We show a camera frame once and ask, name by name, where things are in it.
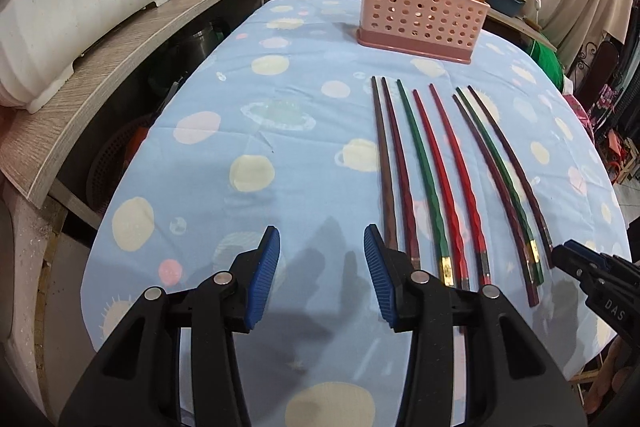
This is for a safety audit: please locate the green cloth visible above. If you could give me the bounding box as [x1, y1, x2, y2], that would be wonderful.
[530, 38, 567, 78]

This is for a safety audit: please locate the dark red plastic basket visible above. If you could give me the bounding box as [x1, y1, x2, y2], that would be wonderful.
[86, 114, 153, 214]

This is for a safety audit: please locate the grey wooden shelf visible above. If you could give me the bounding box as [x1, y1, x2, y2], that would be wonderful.
[0, 0, 368, 210]

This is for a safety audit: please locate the steel pot under shelf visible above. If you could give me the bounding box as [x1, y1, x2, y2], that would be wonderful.
[174, 23, 222, 64]

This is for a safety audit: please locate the pink perforated utensil basket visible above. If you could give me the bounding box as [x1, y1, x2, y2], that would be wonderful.
[356, 0, 488, 66]

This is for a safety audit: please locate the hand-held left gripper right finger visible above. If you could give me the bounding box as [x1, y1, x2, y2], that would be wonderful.
[363, 223, 588, 427]

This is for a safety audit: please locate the brown chopstick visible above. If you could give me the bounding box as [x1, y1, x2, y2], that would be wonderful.
[468, 85, 555, 270]
[370, 76, 401, 254]

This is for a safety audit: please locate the dark red chopstick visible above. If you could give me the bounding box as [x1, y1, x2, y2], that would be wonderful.
[451, 93, 540, 309]
[381, 77, 421, 270]

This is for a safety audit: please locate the white dish drainer blue lid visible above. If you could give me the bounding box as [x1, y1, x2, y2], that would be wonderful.
[0, 0, 185, 115]

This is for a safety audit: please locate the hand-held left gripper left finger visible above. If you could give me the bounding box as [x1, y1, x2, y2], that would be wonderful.
[60, 225, 282, 427]

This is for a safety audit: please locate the green chopstick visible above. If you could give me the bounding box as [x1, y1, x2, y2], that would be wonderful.
[455, 87, 546, 286]
[396, 79, 456, 286]

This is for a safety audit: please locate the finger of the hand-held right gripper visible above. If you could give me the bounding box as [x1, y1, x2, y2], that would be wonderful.
[551, 244, 640, 339]
[566, 240, 640, 292]

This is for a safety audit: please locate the blue printed tablecloth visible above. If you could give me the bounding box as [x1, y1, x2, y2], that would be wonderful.
[82, 0, 633, 427]

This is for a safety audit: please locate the pink floral cloth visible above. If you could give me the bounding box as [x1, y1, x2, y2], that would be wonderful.
[565, 72, 640, 160]

